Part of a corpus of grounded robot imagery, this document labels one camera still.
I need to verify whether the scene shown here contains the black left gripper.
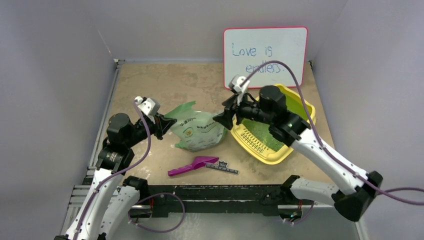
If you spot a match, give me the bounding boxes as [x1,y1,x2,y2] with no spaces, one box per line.
[124,111,176,148]

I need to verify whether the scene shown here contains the green cat litter bag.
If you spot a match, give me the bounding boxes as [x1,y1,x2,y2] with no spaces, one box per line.
[164,101,228,152]

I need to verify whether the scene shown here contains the yellow sifting litter tray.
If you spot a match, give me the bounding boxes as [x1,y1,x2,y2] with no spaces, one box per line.
[230,83,317,166]

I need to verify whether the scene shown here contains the purple plastic litter scoop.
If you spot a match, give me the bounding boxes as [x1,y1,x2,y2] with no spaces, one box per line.
[167,156,219,177]

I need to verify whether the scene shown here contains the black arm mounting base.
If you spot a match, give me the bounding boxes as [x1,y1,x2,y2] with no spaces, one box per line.
[139,180,312,218]

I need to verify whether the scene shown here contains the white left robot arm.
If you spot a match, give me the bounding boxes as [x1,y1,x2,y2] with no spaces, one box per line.
[55,113,177,240]

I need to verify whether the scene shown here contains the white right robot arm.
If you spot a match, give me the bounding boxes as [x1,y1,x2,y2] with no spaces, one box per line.
[213,85,383,222]

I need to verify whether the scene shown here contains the green cat litter granules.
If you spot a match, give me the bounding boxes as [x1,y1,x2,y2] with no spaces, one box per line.
[242,119,285,152]

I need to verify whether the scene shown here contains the pink framed whiteboard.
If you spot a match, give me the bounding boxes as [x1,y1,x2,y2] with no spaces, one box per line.
[223,26,309,89]

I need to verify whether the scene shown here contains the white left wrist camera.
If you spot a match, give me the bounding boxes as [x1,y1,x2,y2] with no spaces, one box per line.
[134,96,161,123]

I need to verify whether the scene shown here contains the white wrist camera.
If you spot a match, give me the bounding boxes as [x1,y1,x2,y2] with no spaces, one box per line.
[228,75,250,106]
[134,96,161,123]

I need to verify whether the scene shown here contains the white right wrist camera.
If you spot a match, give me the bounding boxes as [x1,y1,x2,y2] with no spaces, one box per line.
[228,75,250,106]

